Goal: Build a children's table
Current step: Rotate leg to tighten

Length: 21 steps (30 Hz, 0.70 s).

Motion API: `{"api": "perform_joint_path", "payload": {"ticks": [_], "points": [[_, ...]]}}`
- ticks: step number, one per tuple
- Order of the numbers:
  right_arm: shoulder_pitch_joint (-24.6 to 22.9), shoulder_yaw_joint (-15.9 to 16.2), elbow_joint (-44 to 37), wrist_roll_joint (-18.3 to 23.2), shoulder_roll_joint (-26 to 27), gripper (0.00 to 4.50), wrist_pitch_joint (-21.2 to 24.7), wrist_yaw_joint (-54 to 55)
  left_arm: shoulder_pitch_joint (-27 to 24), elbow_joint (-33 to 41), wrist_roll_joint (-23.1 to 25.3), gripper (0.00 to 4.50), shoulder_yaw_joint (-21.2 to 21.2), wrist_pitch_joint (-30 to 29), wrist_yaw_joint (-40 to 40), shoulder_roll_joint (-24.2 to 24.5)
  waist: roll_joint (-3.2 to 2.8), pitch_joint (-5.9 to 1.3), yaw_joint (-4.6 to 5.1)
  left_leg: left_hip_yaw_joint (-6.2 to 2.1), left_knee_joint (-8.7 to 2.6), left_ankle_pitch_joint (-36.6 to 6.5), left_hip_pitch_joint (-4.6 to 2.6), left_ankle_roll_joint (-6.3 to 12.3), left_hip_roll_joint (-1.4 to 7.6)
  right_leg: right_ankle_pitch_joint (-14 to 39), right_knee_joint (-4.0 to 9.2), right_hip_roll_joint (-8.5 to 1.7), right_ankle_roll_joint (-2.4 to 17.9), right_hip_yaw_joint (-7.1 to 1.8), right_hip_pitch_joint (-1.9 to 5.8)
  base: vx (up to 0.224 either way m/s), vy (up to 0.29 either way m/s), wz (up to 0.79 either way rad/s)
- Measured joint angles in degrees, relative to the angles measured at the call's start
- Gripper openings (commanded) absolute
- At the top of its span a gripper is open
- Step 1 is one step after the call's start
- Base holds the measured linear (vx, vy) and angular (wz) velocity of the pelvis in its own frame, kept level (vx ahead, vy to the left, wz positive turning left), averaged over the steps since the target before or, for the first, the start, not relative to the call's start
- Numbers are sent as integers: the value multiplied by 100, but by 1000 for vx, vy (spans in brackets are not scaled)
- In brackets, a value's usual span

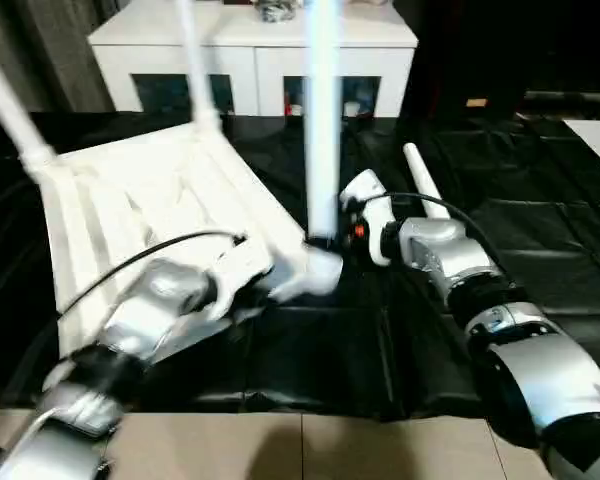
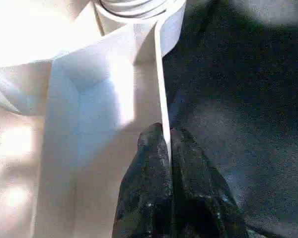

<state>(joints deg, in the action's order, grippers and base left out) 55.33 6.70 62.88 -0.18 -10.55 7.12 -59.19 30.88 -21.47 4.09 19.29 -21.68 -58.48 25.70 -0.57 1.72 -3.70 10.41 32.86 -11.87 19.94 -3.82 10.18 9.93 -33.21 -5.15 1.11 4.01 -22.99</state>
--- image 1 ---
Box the black plastic mat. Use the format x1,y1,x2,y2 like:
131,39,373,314
0,108,600,422

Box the white sideboard cabinet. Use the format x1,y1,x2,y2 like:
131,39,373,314
86,0,421,120

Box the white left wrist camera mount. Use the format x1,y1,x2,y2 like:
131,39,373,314
203,233,277,322

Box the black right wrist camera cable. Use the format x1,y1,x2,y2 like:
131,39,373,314
378,191,507,282

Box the black low cabinet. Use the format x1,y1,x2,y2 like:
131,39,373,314
409,0,600,122

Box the white plastic table top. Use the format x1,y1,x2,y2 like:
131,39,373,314
18,118,345,362

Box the bag of black items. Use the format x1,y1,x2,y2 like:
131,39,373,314
253,0,300,25

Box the white flat board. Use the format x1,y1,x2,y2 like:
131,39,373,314
561,118,600,177

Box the white plastic table leg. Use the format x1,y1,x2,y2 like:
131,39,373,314
176,0,227,135
402,142,452,222
0,33,57,172
301,0,345,242

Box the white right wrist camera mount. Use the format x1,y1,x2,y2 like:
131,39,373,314
338,168,397,267

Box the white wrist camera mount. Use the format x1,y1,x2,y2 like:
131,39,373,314
203,233,277,322
338,168,397,267

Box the dark grey curtain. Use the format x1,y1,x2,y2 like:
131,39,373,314
0,0,117,115

